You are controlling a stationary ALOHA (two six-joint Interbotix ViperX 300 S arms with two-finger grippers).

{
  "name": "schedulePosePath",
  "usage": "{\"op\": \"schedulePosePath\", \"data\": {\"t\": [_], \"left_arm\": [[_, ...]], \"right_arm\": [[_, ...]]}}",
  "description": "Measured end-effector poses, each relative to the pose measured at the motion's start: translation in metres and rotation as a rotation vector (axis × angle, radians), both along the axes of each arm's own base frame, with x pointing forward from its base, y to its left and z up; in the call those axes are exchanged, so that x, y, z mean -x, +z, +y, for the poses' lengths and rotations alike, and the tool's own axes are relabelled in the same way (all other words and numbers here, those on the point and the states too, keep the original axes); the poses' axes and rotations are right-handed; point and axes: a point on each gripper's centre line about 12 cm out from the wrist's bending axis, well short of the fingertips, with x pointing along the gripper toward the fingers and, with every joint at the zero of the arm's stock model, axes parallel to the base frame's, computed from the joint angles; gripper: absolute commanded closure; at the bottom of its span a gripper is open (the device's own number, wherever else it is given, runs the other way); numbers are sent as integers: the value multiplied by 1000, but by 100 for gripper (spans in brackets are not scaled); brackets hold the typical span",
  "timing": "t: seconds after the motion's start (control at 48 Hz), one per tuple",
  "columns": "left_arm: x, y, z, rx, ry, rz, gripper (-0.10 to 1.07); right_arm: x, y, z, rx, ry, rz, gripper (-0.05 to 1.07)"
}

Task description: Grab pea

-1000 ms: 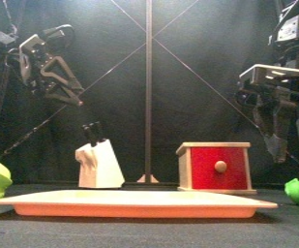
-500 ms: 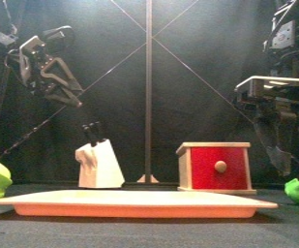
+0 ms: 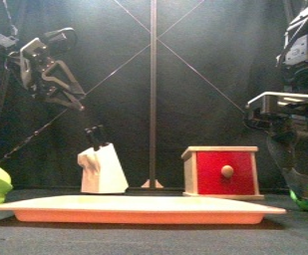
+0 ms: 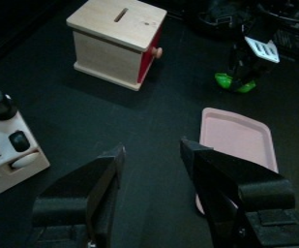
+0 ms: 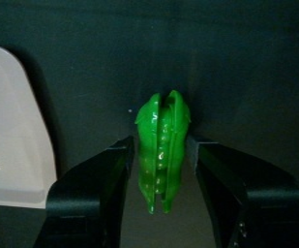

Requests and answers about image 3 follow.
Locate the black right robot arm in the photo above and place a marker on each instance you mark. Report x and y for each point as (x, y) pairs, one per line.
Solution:
(305, 43)

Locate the round wooden drawer knob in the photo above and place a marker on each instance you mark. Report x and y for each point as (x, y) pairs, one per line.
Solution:
(227, 171)

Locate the wooden box red drawer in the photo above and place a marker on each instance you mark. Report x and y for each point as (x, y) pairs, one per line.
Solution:
(223, 172)

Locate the white knife block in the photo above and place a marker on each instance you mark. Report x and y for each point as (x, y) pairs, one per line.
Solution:
(105, 172)

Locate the orange rectangular tray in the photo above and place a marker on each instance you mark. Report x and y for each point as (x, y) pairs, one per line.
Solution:
(139, 207)

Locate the vertical metal frame pole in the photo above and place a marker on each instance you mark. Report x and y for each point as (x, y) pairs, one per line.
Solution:
(154, 99)

